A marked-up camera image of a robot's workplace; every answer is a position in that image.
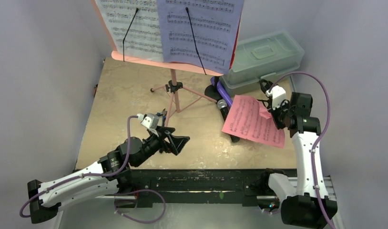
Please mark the red sheet music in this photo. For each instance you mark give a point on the red sheet music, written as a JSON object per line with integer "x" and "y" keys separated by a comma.
{"x": 235, "y": 44}

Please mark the purple microphone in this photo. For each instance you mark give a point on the purple microphone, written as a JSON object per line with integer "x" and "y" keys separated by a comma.
{"x": 224, "y": 93}

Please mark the pink sheet music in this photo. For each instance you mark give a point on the pink sheet music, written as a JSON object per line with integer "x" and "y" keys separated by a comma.
{"x": 249, "y": 119}

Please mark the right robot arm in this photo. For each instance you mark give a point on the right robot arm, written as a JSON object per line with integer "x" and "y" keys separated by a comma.
{"x": 307, "y": 204}

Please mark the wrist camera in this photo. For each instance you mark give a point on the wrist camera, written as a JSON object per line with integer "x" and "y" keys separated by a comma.
{"x": 276, "y": 95}
{"x": 150, "y": 121}

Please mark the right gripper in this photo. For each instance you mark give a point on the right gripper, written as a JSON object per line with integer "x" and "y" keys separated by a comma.
{"x": 276, "y": 115}

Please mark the blue sheet music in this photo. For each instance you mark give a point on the blue sheet music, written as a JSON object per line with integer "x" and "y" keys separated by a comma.
{"x": 200, "y": 32}

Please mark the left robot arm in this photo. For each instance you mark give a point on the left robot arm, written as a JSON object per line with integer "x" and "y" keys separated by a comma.
{"x": 110, "y": 174}

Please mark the pink music stand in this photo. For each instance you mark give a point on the pink music stand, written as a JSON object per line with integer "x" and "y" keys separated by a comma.
{"x": 173, "y": 86}

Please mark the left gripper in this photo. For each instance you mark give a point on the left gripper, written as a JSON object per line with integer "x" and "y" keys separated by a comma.
{"x": 177, "y": 142}

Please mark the silver condenser microphone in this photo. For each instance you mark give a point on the silver condenser microphone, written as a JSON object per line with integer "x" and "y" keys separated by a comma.
{"x": 223, "y": 107}

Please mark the blue-handled pliers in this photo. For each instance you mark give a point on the blue-handled pliers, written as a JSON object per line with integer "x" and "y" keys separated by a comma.
{"x": 162, "y": 115}

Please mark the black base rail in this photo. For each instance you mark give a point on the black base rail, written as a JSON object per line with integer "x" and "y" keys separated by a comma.
{"x": 144, "y": 187}

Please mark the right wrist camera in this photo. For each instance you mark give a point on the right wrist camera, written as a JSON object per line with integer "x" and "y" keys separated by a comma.
{"x": 276, "y": 95}

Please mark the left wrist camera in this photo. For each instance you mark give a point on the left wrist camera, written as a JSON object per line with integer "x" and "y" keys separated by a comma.
{"x": 150, "y": 121}

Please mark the black round-base mic stand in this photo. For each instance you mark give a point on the black round-base mic stand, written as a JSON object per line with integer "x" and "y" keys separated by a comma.
{"x": 212, "y": 91}

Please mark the black tripod mic stand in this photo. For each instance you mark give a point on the black tripod mic stand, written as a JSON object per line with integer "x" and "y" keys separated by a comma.
{"x": 265, "y": 85}

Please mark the left white sheet music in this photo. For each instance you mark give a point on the left white sheet music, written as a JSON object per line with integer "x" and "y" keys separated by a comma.
{"x": 134, "y": 27}

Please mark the translucent plastic storage box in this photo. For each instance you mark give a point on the translucent plastic storage box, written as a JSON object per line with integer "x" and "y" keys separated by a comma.
{"x": 267, "y": 57}

